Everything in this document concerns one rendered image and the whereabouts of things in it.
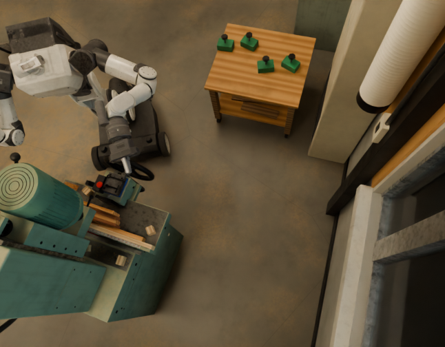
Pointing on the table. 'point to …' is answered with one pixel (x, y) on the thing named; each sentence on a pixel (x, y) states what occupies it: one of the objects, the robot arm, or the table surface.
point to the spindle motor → (36, 196)
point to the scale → (114, 237)
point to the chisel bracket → (80, 228)
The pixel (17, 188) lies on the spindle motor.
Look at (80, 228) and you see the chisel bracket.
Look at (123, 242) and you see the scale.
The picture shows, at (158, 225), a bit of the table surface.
